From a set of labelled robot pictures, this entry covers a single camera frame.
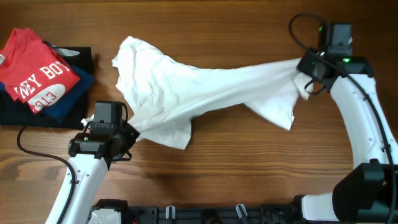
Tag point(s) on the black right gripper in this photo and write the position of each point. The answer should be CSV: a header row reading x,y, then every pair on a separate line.
x,y
305,59

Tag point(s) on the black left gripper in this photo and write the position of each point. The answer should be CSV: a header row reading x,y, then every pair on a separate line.
x,y
132,133

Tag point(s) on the white t-shirt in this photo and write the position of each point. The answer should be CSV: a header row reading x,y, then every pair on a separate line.
x,y
165,95

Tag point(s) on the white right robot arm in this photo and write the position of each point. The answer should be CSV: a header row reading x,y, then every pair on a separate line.
x,y
368,194

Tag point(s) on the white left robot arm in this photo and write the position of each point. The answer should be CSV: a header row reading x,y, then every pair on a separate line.
x,y
105,140

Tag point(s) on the blue folded t-shirt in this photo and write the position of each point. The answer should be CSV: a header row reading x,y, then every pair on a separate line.
x,y
44,85

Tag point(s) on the black folded t-shirt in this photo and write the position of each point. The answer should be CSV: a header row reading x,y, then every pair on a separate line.
x,y
66,112

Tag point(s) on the red printed t-shirt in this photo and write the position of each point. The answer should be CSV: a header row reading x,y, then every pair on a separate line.
x,y
32,72

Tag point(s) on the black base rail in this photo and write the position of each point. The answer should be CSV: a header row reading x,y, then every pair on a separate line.
x,y
118,211

